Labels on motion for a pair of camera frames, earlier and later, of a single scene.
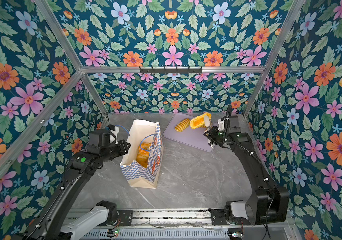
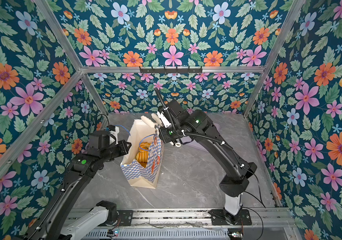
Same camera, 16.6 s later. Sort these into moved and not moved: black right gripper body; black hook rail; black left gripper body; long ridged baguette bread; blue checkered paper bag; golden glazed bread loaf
Moved: long ridged baguette bread; black right gripper body; golden glazed bread loaf
Not moved: black left gripper body; black hook rail; blue checkered paper bag
